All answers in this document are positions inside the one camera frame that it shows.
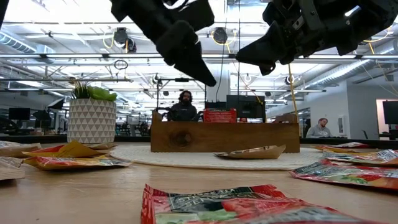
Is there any black ceiling cable reel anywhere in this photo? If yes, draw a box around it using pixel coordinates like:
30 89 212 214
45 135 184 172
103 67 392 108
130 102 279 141
212 27 229 45
113 27 137 54

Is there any brown vanilla caramel tea packet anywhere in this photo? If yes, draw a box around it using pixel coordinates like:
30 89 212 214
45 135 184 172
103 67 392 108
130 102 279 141
213 144 287 160
0 141 43 158
0 156 26 182
84 142 119 151

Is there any person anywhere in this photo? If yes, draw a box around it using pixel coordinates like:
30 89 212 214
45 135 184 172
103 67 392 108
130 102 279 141
305 117 334 139
167 90 200 123

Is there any small black monitor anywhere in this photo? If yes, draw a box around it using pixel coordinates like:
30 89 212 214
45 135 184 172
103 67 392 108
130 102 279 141
8 107 31 121

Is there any thick yellow hanging cable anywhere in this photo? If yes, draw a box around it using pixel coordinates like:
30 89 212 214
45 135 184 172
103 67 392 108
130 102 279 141
287 63 301 138

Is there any white round placemat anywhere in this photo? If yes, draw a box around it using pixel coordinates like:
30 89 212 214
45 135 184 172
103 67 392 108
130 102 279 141
110 145 326 171

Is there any succulent in triangle-pattern pot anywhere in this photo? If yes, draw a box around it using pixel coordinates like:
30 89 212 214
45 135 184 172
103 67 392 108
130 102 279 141
67 80 118 144

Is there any black monitor back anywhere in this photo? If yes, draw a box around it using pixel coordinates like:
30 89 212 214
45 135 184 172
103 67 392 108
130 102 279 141
226 95 267 123

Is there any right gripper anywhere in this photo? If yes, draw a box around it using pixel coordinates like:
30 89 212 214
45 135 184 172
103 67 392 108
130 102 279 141
235 0 358 77

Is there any black monitor by doorway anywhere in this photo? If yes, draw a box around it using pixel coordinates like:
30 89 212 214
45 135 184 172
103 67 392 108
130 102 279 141
382 100 398 126

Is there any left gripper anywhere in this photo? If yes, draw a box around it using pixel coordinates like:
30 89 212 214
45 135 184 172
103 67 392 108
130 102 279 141
109 0 218 88

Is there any red strawberry tea packet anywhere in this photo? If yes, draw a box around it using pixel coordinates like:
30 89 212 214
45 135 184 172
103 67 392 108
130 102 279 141
140 183 382 224
288 158 398 191
203 108 238 123
312 144 343 152
334 141 371 149

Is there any wooden compartment tea box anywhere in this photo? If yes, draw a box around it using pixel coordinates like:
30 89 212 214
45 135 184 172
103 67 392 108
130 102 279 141
150 111 301 154

